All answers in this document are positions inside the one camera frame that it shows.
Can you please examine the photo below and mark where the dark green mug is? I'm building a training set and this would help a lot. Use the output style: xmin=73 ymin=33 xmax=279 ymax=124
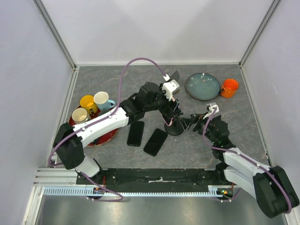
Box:
xmin=97 ymin=110 xmax=112 ymax=118

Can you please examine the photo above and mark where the cream mug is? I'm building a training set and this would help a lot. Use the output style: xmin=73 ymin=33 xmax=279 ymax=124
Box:
xmin=71 ymin=108 xmax=91 ymax=124

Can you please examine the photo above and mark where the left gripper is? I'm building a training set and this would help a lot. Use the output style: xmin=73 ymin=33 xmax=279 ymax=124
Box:
xmin=145 ymin=83 xmax=181 ymax=120

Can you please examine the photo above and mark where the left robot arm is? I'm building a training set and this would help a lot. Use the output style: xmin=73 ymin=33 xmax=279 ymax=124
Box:
xmin=53 ymin=80 xmax=181 ymax=184

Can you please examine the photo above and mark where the black round phone stand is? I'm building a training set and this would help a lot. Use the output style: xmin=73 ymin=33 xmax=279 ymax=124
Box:
xmin=164 ymin=117 xmax=184 ymax=136

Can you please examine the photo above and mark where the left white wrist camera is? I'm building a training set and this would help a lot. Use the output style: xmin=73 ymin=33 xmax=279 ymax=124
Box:
xmin=162 ymin=74 xmax=179 ymax=101

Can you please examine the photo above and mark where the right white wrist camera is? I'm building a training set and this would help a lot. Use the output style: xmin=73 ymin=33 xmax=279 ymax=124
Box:
xmin=203 ymin=102 xmax=219 ymax=119

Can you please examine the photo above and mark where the white mug light blue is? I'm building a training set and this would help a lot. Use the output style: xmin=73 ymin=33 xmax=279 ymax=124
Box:
xmin=94 ymin=91 xmax=116 ymax=111

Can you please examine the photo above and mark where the grey cable duct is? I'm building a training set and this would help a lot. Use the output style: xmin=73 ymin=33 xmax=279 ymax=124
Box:
xmin=43 ymin=187 xmax=223 ymax=197

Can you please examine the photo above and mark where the blue ceramic plate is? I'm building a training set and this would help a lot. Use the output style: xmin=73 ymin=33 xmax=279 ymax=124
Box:
xmin=185 ymin=73 xmax=221 ymax=101

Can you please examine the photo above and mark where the red round tray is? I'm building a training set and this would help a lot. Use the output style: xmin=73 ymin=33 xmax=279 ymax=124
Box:
xmin=67 ymin=104 xmax=122 ymax=147

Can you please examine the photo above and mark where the copper base phone stand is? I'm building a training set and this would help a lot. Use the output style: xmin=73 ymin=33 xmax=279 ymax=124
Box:
xmin=170 ymin=70 xmax=180 ymax=94

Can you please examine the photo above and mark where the yellow mug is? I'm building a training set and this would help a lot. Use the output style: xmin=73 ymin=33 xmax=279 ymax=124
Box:
xmin=79 ymin=95 xmax=98 ymax=115

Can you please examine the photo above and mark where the black phone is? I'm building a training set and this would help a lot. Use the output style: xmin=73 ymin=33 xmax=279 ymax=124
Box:
xmin=143 ymin=128 xmax=168 ymax=157
xmin=127 ymin=121 xmax=144 ymax=147

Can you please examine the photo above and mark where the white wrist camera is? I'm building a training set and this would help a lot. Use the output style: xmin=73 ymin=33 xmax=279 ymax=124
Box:
xmin=203 ymin=102 xmax=219 ymax=119
xmin=162 ymin=74 xmax=179 ymax=101

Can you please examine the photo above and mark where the pink case phone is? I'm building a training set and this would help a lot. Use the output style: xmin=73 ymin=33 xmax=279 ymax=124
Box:
xmin=163 ymin=99 xmax=175 ymax=124

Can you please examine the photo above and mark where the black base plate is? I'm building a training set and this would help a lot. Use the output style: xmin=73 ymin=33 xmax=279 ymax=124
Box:
xmin=91 ymin=168 xmax=238 ymax=193

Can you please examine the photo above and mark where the orange mug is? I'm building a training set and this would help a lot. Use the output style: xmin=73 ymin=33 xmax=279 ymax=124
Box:
xmin=220 ymin=78 xmax=239 ymax=98

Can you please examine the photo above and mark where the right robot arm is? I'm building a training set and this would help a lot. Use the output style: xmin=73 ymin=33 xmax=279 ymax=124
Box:
xmin=180 ymin=114 xmax=300 ymax=218

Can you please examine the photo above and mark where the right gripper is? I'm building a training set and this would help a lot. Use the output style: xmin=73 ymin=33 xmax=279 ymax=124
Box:
xmin=178 ymin=112 xmax=217 ymax=144

